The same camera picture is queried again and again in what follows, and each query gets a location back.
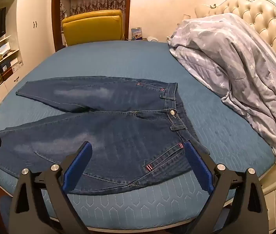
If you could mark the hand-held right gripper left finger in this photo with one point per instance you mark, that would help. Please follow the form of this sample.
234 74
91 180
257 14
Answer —
79 165

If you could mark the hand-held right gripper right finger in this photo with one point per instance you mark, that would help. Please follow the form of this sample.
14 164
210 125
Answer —
196 163

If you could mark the dark blue denim pants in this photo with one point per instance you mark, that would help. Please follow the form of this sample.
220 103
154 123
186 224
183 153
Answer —
128 131

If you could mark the dark box with white label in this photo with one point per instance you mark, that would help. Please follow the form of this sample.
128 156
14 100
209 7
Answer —
11 67

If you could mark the white box on shelf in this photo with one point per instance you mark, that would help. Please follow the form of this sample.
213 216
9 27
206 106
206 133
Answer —
1 51

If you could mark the blue quilted bed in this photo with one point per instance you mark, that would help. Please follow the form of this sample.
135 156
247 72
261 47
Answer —
118 58

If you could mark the grey star-print duvet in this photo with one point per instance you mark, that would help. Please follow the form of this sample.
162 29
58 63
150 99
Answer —
235 53

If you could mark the small white object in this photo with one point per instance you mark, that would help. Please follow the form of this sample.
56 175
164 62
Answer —
151 39

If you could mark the yellow armchair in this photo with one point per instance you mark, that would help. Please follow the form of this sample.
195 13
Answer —
91 29

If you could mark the small blue picture box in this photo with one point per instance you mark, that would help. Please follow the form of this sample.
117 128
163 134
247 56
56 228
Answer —
137 33

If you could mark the cream tufted headboard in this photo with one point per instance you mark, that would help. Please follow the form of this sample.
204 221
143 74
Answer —
257 7

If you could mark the cream wall cabinet with shelves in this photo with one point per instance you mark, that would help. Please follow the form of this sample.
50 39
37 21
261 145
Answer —
30 9

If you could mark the brown wooden door frame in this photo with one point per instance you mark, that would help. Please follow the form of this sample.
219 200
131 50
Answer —
55 17

